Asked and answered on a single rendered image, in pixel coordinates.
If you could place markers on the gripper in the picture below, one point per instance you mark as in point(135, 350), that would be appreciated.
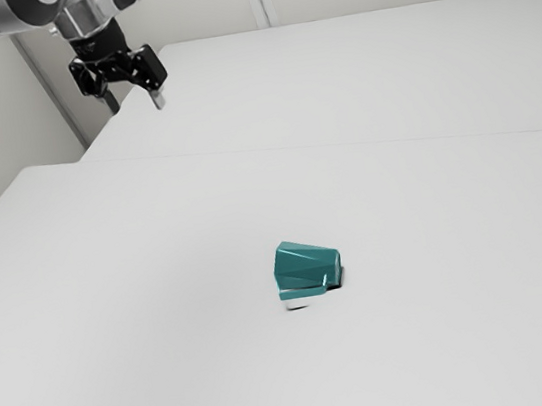
point(100, 49)

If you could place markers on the teal faceted mug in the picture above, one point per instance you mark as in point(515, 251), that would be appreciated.
point(306, 271)

